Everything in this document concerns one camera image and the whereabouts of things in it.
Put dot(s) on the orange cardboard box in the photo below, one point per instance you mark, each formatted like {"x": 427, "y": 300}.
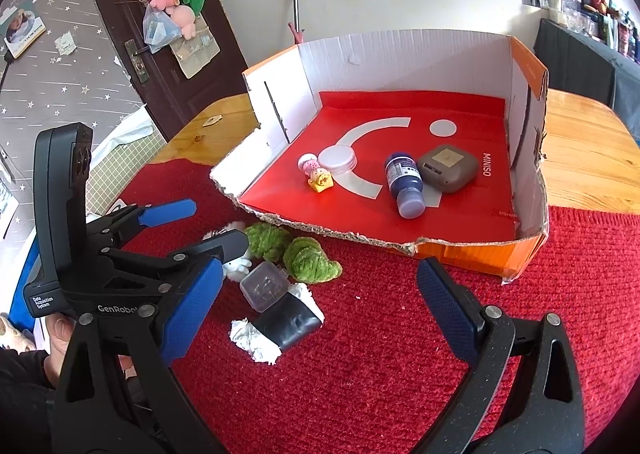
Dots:
{"x": 475, "y": 254}

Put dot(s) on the green fuzzy ball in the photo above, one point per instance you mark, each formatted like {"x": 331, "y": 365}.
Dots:
{"x": 310, "y": 261}
{"x": 267, "y": 239}

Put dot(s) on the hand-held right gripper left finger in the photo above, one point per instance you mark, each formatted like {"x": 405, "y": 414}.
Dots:
{"x": 192, "y": 304}

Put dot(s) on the photo calendar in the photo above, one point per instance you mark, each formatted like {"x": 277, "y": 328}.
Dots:
{"x": 22, "y": 29}

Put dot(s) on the red knitted blanket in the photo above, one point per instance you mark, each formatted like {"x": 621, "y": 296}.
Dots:
{"x": 375, "y": 359}

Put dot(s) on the clear plastic bag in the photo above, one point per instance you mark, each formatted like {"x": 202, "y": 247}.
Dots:
{"x": 160, "y": 31}

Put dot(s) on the clutter of bottles and jars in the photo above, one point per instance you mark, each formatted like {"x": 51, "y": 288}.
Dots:
{"x": 570, "y": 9}

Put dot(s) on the clear plastic box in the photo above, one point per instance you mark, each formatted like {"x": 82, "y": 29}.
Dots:
{"x": 262, "y": 286}

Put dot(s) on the person's left hand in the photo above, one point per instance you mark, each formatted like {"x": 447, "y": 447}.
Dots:
{"x": 57, "y": 339}

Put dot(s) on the dark brown door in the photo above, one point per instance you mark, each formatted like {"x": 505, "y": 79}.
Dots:
{"x": 100, "y": 9}

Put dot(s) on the grey-brown case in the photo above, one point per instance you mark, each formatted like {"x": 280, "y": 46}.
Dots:
{"x": 450, "y": 169}

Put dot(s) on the purple bottle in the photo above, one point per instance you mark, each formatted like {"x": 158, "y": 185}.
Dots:
{"x": 405, "y": 179}

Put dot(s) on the white round jar lid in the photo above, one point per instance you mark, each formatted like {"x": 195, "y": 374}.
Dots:
{"x": 337, "y": 156}

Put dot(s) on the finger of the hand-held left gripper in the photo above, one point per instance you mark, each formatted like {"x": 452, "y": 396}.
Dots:
{"x": 225, "y": 245}
{"x": 167, "y": 212}

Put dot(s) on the black roll white fluffy ends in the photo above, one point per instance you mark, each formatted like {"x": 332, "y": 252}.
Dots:
{"x": 287, "y": 324}

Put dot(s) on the pink yellow doll figurine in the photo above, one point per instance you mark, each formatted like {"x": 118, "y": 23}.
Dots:
{"x": 320, "y": 179}

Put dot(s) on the small beige tag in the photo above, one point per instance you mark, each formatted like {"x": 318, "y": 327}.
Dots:
{"x": 211, "y": 120}

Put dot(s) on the beige hanging fabric organizer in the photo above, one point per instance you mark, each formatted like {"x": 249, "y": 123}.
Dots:
{"x": 197, "y": 54}

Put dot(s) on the pale pink pig plush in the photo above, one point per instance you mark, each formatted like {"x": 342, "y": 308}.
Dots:
{"x": 182, "y": 21}

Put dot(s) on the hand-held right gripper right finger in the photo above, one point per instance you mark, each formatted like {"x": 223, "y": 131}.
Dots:
{"x": 450, "y": 314}

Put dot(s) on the cloth covered side table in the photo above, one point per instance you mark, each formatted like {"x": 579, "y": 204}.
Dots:
{"x": 580, "y": 64}

